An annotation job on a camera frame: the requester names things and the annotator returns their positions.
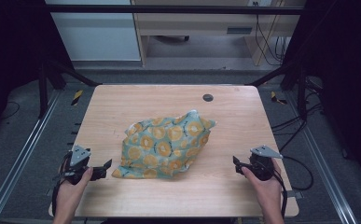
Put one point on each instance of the white cabinet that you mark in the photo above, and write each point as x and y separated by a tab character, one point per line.
96	34

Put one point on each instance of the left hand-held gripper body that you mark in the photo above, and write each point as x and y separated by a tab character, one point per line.
78	162

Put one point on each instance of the yellow black striped tape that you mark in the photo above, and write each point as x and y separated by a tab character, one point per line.
77	97
277	98

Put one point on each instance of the grey table grommet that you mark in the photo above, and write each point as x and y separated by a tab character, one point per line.
207	97

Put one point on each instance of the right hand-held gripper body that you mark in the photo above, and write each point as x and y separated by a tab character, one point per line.
261	163

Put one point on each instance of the black metal frame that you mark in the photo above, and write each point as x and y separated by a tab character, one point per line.
175	9

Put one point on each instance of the aluminium rail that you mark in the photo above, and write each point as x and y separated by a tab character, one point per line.
19	155
327	174

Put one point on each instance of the person's right hand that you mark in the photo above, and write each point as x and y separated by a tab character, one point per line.
263	188

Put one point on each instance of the teal cloth with orange print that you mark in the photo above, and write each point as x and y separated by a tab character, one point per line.
165	145

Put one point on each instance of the person's left hand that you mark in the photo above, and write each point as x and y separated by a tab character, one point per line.
70	193

